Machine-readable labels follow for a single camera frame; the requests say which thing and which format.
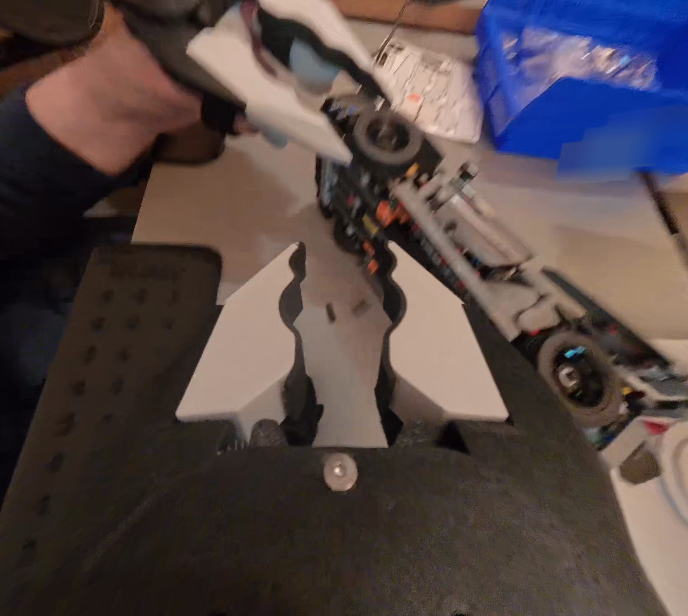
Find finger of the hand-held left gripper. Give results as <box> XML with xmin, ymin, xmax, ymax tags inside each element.
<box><xmin>185</xmin><ymin>3</ymin><xmax>355</xmax><ymax>165</ymax></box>
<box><xmin>253</xmin><ymin>0</ymin><xmax>391</xmax><ymax>98</ymax></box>

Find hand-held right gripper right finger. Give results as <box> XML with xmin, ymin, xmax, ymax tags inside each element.
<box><xmin>374</xmin><ymin>241</ymin><xmax>510</xmax><ymax>423</ymax></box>

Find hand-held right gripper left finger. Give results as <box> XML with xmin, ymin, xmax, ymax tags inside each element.
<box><xmin>176</xmin><ymin>241</ymin><xmax>308</xmax><ymax>423</ymax></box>

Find partly built lego car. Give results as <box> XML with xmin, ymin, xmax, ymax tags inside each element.
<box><xmin>314</xmin><ymin>95</ymin><xmax>688</xmax><ymax>482</ymax></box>

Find black lego wheel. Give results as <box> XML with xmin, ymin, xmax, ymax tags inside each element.
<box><xmin>352</xmin><ymin>111</ymin><xmax>425</xmax><ymax>168</ymax></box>

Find person's left forearm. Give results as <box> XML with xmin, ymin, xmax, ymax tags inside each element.
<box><xmin>0</xmin><ymin>90</ymin><xmax>151</xmax><ymax>251</ymax></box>

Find person's left hand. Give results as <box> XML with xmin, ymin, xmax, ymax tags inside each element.
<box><xmin>24</xmin><ymin>8</ymin><xmax>247</xmax><ymax>177</ymax></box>

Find black perforated office chair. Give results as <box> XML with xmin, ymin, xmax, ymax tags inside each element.
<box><xmin>0</xmin><ymin>244</ymin><xmax>224</xmax><ymax>616</ymax></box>

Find white sticker sheet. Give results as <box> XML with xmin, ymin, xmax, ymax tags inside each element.
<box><xmin>373</xmin><ymin>38</ymin><xmax>484</xmax><ymax>144</ymax></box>

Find blue plastic bin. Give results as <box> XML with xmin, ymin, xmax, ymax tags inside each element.
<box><xmin>473</xmin><ymin>0</ymin><xmax>688</xmax><ymax>176</ymax></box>

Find clear plastic bags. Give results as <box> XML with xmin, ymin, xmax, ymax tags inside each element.
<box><xmin>500</xmin><ymin>28</ymin><xmax>659</xmax><ymax>90</ymax></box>

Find white book stand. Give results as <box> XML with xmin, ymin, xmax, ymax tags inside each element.
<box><xmin>607</xmin><ymin>412</ymin><xmax>688</xmax><ymax>616</ymax></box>

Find black charger cable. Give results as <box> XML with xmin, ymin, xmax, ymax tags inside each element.
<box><xmin>376</xmin><ymin>0</ymin><xmax>415</xmax><ymax>63</ymax></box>

